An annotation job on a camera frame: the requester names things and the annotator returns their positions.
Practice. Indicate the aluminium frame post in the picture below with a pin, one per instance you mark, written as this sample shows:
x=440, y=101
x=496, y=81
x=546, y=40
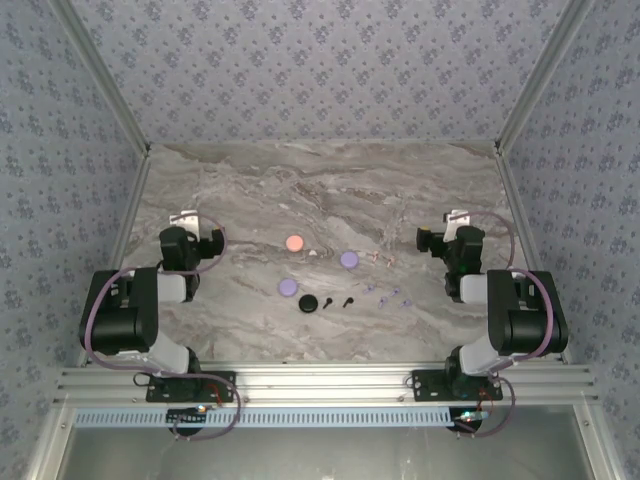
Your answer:
x=107, y=80
x=537, y=80

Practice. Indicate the aluminium table side rail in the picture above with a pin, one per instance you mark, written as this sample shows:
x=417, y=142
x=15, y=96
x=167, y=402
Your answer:
x=512, y=190
x=131, y=210

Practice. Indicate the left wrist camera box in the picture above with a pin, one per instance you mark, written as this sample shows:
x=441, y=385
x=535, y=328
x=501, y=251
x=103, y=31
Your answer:
x=186, y=220

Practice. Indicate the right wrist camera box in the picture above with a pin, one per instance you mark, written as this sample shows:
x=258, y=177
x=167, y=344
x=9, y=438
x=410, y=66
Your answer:
x=452, y=222

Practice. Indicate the purple earbud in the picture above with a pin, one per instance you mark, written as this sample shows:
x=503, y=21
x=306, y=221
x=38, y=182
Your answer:
x=370, y=288

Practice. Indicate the small controller board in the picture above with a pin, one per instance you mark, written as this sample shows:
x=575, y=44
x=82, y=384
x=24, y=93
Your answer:
x=467, y=419
x=187, y=417

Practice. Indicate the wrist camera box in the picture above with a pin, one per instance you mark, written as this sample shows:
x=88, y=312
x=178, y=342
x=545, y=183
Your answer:
x=186, y=220
x=452, y=222

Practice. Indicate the grey metal panel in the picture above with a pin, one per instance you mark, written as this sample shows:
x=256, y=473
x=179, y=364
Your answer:
x=320, y=455

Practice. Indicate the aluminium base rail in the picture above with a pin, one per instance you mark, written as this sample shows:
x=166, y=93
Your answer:
x=320, y=385

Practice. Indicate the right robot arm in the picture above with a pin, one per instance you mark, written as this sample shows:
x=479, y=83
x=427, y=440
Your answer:
x=525, y=310

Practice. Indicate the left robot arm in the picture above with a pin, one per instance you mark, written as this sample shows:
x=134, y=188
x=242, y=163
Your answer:
x=120, y=310

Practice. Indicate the black earbud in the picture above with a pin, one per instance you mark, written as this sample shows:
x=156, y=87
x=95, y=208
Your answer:
x=328, y=301
x=348, y=301

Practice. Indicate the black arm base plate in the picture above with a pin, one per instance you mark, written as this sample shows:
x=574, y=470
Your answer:
x=222, y=380
x=425, y=385

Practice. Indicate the purple earbud charging case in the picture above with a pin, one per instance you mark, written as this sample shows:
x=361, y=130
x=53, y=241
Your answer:
x=288, y=287
x=349, y=259

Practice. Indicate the pink earbud charging case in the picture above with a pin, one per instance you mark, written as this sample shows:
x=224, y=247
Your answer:
x=294, y=243

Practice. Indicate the black earbud charging case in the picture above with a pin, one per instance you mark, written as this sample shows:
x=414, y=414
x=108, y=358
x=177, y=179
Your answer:
x=308, y=304

